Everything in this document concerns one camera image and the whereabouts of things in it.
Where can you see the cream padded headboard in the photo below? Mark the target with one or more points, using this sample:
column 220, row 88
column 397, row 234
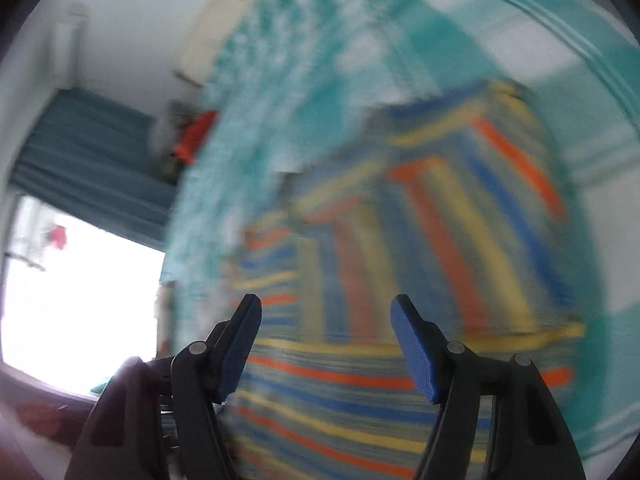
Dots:
column 215, row 25

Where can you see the pile of grey checked clothes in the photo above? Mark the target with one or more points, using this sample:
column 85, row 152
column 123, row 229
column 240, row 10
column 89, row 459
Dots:
column 164, row 132

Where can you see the teal curtain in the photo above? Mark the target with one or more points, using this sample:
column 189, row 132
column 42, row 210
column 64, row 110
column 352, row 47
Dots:
column 90, row 160

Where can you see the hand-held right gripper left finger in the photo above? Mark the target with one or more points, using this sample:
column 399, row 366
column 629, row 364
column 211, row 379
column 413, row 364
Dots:
column 240, row 350

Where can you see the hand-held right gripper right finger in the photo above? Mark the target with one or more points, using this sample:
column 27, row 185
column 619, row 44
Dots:
column 415, row 350

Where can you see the red cloth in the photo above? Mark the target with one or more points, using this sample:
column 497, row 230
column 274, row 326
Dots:
column 192, row 137

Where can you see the bright window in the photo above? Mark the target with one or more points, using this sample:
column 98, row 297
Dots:
column 85, row 310

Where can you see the striped knit sweater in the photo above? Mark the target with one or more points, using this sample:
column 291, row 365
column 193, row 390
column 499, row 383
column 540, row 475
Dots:
column 350, row 260

